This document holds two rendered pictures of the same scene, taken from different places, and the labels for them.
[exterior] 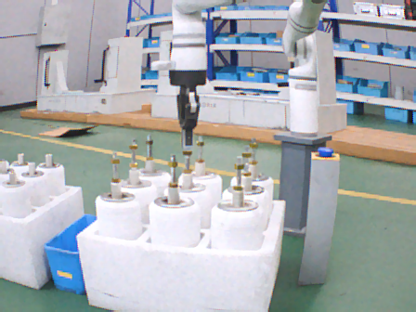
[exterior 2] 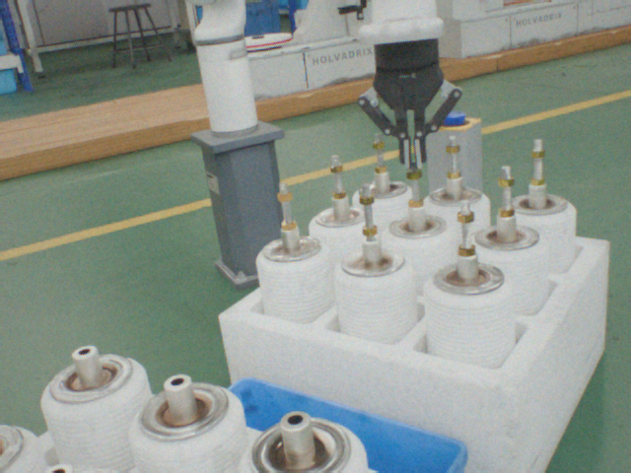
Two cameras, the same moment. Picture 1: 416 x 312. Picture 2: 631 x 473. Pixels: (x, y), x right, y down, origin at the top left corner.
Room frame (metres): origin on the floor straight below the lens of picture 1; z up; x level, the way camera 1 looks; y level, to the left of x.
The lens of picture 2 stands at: (0.82, 0.82, 0.58)
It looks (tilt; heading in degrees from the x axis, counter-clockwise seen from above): 22 degrees down; 296
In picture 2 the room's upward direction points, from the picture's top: 7 degrees counter-clockwise
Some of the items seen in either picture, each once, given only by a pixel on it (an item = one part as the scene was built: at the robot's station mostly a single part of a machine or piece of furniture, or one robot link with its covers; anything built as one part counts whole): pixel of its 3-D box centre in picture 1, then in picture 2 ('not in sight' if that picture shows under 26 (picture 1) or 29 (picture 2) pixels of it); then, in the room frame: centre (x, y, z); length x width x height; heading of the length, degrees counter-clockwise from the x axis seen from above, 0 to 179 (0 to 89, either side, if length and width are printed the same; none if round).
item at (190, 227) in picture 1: (175, 246); (507, 304); (0.94, 0.06, 0.16); 0.10 x 0.10 x 0.18
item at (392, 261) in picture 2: (135, 184); (373, 262); (1.08, 0.16, 0.25); 0.08 x 0.08 x 0.01
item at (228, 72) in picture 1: (236, 72); not in sight; (7.12, -0.38, 0.36); 0.50 x 0.38 x 0.21; 140
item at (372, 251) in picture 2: (134, 177); (372, 252); (1.08, 0.16, 0.26); 0.02 x 0.02 x 0.03
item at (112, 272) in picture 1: (189, 257); (425, 334); (1.06, 0.04, 0.09); 0.39 x 0.39 x 0.18; 79
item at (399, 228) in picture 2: (187, 188); (417, 227); (1.06, 0.04, 0.25); 0.08 x 0.08 x 0.01
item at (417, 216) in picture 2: (187, 181); (417, 218); (1.06, 0.04, 0.26); 0.02 x 0.02 x 0.03
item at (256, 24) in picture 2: not in sight; (246, 29); (3.59, -4.04, 0.19); 0.50 x 0.41 x 0.37; 145
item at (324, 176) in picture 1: (319, 223); (456, 213); (1.08, -0.26, 0.16); 0.07 x 0.07 x 0.31; 79
